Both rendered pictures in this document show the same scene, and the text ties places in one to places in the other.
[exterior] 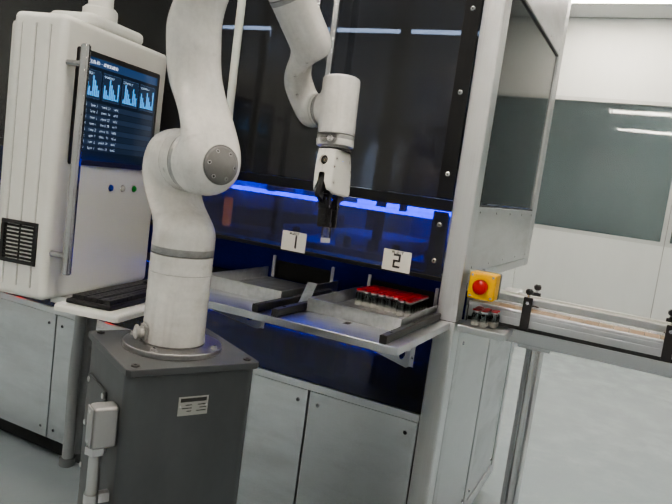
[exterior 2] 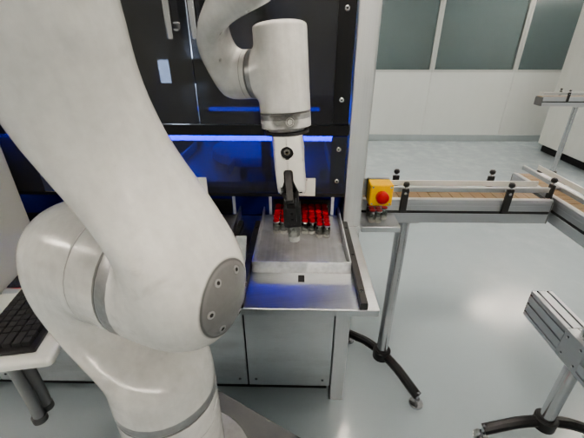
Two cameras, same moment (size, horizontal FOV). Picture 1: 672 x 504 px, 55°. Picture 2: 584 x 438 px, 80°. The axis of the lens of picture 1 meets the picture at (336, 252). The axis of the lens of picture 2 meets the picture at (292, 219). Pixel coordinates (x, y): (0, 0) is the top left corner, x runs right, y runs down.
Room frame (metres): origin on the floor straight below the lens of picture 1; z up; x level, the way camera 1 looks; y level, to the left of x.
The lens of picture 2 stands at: (0.93, 0.27, 1.42)
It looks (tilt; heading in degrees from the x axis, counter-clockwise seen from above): 27 degrees down; 336
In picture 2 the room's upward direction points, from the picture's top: straight up
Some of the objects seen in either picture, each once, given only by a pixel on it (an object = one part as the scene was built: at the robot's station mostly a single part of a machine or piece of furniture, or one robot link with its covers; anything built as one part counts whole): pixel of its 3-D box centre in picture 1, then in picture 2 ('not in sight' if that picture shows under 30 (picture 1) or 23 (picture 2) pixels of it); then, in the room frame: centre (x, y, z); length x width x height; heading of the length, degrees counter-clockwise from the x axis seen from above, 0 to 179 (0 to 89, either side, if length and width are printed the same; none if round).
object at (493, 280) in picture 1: (484, 285); (379, 191); (1.75, -0.41, 0.99); 0.08 x 0.07 x 0.07; 154
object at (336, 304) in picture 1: (378, 306); (301, 235); (1.75, -0.14, 0.90); 0.34 x 0.26 x 0.04; 154
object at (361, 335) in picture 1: (310, 306); (242, 254); (1.76, 0.05, 0.87); 0.70 x 0.48 x 0.02; 64
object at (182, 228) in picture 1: (181, 190); (125, 307); (1.27, 0.32, 1.16); 0.19 x 0.12 x 0.24; 42
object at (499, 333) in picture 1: (486, 329); (376, 220); (1.78, -0.44, 0.87); 0.14 x 0.13 x 0.02; 154
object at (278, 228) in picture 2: (384, 302); (301, 226); (1.79, -0.15, 0.90); 0.18 x 0.02 x 0.05; 64
